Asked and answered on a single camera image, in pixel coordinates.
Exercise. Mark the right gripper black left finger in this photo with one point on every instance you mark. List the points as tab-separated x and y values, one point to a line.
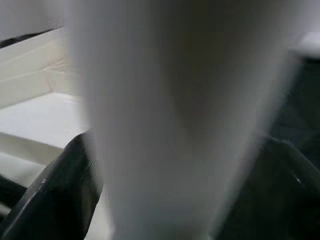
62	200

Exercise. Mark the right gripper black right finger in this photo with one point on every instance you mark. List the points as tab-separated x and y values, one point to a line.
275	205

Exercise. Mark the white plastic table top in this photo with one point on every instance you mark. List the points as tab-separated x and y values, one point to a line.
32	75

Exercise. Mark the black table cloth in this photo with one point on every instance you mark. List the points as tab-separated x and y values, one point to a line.
300	100

